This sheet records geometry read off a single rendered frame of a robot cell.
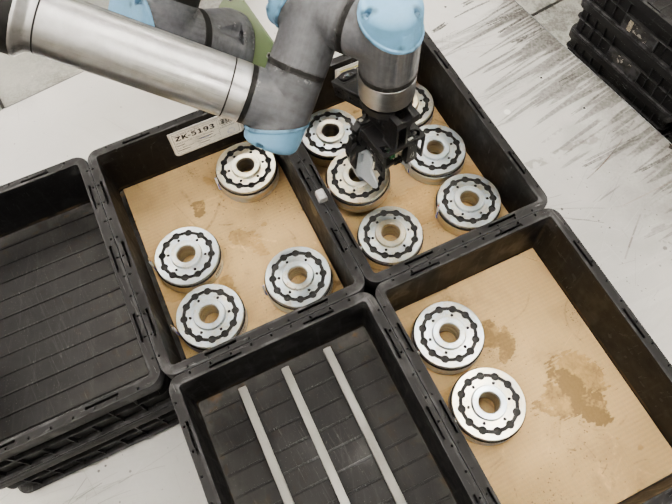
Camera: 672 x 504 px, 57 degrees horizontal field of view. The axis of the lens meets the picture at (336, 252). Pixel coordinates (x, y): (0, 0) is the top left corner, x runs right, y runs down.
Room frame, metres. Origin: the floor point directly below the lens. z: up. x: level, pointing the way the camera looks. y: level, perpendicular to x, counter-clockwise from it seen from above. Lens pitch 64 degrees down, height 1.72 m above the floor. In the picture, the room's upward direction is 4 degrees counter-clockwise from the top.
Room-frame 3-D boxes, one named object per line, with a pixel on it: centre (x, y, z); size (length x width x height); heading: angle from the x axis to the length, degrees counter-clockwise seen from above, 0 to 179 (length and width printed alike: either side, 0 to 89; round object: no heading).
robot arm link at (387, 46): (0.54, -0.08, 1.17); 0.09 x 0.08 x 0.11; 56
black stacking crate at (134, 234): (0.46, 0.17, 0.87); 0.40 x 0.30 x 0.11; 22
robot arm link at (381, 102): (0.54, -0.08, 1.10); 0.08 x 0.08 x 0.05
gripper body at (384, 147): (0.54, -0.09, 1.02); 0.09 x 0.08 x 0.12; 29
